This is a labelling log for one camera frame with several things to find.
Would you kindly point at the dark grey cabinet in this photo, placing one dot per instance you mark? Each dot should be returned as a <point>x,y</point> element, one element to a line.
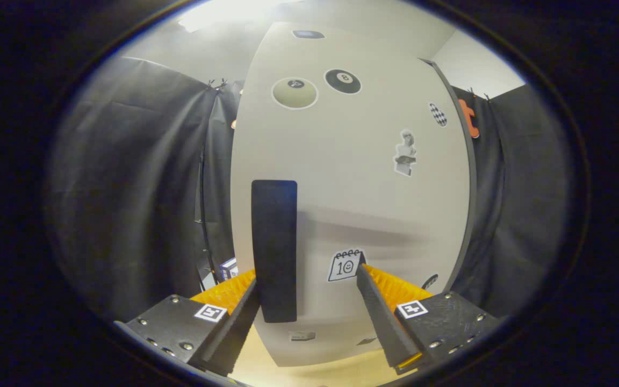
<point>472,183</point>

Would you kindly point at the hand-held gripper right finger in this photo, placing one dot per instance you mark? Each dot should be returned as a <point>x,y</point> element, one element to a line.
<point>382,322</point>

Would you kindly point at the black backdrop cloth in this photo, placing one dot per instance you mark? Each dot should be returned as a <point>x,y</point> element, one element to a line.
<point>127,188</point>

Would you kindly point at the thin black stand pole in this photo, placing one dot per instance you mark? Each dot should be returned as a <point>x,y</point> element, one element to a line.
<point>202,204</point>

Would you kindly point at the white cabinet door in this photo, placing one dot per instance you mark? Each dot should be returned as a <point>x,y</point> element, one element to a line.
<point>352,215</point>

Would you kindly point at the dark blue book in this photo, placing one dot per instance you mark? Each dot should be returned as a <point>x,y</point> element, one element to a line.
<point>229,269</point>

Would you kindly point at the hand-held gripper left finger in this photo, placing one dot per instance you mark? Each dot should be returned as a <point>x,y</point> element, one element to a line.
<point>234,333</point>

